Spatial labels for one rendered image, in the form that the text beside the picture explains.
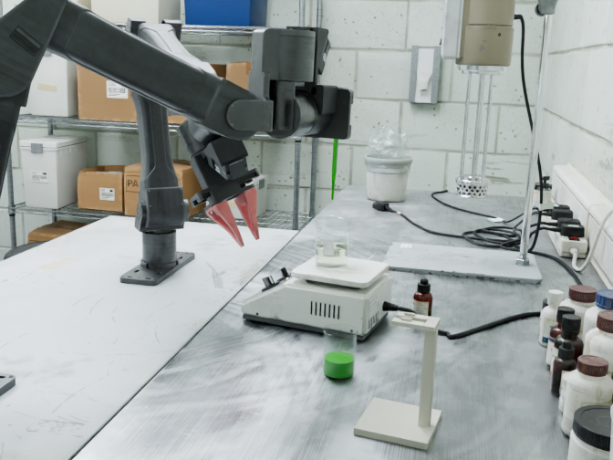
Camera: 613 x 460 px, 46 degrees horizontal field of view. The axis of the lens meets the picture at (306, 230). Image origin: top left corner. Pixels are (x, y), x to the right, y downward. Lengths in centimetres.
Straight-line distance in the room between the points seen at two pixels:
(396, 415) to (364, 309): 24
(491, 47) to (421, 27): 209
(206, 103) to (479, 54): 70
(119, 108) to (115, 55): 264
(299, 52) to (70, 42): 25
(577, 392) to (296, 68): 47
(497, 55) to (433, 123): 209
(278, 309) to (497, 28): 66
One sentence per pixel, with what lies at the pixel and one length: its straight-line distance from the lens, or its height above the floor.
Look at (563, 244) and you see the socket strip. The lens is 163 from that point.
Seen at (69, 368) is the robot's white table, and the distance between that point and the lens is 98.
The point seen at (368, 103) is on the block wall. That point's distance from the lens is 350.
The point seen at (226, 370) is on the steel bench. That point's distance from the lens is 95.
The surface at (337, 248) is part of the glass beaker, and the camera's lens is 106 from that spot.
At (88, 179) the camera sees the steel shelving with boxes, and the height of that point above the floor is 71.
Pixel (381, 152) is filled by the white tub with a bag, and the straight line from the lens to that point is 208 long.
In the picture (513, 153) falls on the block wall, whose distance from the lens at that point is 350.
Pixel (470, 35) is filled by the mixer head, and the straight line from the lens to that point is 141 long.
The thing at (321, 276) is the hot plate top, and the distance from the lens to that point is 104.
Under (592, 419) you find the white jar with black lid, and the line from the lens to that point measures 75.
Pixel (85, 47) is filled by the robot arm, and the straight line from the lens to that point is 79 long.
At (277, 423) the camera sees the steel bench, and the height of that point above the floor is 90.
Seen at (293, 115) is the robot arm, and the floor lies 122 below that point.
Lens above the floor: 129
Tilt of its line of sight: 13 degrees down
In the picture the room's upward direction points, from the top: 2 degrees clockwise
